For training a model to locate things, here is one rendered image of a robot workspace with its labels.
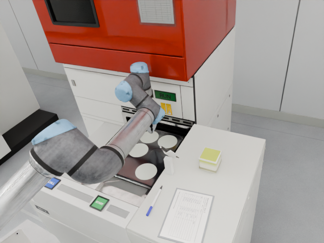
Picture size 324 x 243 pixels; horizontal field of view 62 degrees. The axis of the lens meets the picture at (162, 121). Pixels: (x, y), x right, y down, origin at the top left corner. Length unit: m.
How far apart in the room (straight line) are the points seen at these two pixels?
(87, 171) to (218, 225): 0.47
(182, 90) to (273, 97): 1.75
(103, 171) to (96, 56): 0.74
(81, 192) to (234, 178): 0.61
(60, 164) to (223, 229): 0.56
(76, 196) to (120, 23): 0.74
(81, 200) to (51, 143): 0.41
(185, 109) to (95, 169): 0.67
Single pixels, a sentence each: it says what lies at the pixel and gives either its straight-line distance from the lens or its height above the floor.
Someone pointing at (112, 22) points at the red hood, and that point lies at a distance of 1.26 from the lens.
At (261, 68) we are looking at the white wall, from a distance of 2.80.
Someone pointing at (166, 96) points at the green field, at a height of 1.10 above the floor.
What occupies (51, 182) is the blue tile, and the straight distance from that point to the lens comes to 1.26.
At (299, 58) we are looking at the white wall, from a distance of 2.71.
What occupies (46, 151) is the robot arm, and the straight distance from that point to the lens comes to 0.81.
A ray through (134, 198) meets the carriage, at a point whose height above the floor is 0.88.
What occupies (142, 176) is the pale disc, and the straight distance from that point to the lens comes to 1.23.
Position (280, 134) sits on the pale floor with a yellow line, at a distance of 2.87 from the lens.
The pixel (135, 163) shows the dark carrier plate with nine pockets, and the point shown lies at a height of 0.90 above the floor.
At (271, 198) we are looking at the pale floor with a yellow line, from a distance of 2.31.
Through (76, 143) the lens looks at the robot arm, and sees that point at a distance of 0.80.
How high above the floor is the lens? 1.80
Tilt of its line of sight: 37 degrees down
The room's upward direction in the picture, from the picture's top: 8 degrees counter-clockwise
